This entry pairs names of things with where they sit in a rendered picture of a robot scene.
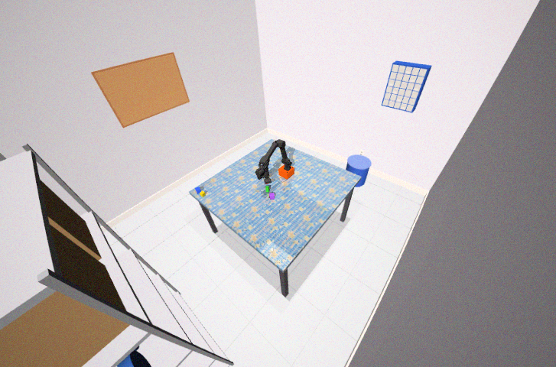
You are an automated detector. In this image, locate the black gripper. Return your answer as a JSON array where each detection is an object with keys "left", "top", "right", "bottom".
[{"left": 263, "top": 171, "right": 271, "bottom": 184}]

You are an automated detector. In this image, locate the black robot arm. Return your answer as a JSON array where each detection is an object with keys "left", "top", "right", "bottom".
[{"left": 255, "top": 139, "right": 292, "bottom": 180}]

